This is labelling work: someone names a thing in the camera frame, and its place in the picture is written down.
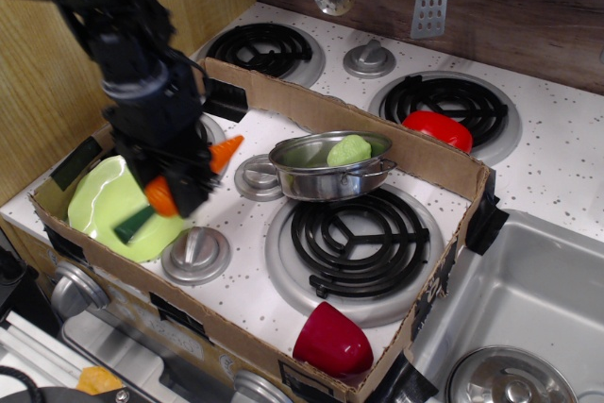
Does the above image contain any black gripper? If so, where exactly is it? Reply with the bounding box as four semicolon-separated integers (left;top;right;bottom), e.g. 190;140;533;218
101;59;223;220

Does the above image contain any orange plastic toy carrot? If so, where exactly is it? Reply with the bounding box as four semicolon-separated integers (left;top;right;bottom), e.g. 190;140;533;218
113;135;244;244

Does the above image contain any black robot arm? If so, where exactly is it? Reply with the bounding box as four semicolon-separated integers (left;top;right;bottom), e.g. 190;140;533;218
42;0;217;217

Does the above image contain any light green plastic plate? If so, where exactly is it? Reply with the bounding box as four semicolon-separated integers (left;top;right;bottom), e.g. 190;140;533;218
68;156;184;262

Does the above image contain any front left black burner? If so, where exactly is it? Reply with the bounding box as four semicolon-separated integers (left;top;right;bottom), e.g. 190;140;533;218
196;115;230;179

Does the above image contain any black burner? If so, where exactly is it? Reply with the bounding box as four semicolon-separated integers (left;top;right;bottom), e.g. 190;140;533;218
265;185;445;328
196;23;326;88
196;115;230;179
368;71;522;166

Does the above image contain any front silver stove knob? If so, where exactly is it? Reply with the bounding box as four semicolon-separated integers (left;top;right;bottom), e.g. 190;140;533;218
160;227;231;286

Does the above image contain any silver stove knob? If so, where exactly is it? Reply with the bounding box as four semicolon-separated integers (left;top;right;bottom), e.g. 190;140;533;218
343;39;395;79
160;227;231;286
234;154;283;202

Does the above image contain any middle silver stove knob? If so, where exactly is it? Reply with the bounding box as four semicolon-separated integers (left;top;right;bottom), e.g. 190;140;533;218
234;154;283;202

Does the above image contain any brown cardboard fence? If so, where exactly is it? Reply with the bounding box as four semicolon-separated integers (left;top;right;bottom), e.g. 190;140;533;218
31;59;495;402

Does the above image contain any small steel pan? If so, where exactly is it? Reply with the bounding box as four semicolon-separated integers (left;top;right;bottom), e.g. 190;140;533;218
268;130;396;202

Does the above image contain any left silver oven knob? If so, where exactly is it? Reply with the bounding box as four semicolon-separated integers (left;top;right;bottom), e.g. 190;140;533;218
51;261;109;320

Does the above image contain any silver oven knob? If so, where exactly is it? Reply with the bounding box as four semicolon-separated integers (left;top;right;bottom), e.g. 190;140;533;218
231;370;282;403
51;261;109;320

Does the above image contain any back left black burner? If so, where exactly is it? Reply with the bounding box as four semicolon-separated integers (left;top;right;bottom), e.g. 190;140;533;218
196;23;326;88

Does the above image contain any green toy vegetable piece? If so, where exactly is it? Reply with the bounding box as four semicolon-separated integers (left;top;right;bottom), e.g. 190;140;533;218
327;134;372;167

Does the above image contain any front right black burner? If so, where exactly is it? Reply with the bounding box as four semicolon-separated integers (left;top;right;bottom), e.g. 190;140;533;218
265;185;445;328

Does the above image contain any yellow sponge piece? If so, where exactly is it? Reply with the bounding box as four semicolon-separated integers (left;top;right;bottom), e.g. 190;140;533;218
75;366;124;395

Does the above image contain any lower silver oven knob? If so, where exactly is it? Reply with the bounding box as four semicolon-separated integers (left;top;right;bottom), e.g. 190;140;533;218
231;370;282;403

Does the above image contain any dark red plastic cup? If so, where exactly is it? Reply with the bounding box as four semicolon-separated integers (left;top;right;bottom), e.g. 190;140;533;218
293;302;374;378

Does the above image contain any back silver stove knob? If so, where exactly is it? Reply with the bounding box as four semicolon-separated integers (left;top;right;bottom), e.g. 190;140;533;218
343;39;395;79

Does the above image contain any bright red plastic bowl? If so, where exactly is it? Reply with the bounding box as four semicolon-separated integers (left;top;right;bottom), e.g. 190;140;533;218
402;110;474;154

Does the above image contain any hanging silver spatula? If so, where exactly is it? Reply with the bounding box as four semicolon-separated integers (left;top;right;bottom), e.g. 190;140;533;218
410;0;448;40

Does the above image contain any back right black burner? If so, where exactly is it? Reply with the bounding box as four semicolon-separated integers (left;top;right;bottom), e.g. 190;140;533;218
368;71;522;166

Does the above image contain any grey plastic sink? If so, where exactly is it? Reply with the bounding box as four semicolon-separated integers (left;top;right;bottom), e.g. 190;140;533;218
411;210;603;402

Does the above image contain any silver oven door handle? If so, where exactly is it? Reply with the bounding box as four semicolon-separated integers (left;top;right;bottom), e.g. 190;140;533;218
60;311;186;402

